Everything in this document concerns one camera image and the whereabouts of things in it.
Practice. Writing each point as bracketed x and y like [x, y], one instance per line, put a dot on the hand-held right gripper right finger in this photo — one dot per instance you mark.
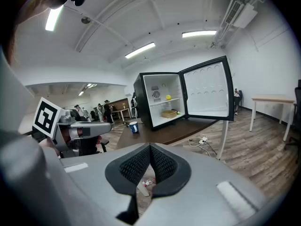
[176, 173]

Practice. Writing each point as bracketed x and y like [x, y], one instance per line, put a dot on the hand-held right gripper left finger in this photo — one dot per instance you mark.
[122, 175]

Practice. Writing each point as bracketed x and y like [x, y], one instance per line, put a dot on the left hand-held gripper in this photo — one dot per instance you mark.
[45, 115]

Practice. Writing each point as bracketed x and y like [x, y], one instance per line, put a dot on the tan rectangular container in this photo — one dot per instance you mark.
[168, 114]

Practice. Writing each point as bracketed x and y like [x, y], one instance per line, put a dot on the black mini fridge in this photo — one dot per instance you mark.
[140, 98]

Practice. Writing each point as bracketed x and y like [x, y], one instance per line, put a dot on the person's left forearm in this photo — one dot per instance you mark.
[48, 146]

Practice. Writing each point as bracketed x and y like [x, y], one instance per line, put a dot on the clear plastic bottle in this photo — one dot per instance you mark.
[148, 182]

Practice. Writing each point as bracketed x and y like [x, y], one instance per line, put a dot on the dark brown table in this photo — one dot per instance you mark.
[169, 132]

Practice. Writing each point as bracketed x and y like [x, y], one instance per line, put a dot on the blue cup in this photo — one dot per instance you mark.
[134, 127]

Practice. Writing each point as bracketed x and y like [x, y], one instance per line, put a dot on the brown desk with white legs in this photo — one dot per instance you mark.
[121, 103]

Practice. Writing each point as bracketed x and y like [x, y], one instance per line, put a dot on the yellow ball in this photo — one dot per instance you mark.
[168, 97]

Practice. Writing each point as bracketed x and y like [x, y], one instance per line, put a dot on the round ceiling detector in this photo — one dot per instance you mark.
[85, 20]

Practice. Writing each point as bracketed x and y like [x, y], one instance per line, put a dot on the long ceiling light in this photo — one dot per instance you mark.
[140, 50]
[199, 33]

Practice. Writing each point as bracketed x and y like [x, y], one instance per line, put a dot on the light wooden table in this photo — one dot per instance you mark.
[272, 98]

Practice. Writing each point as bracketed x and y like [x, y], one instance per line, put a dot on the black office chair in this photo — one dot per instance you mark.
[296, 116]

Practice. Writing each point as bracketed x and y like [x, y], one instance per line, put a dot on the white ceiling air conditioner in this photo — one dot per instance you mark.
[242, 14]

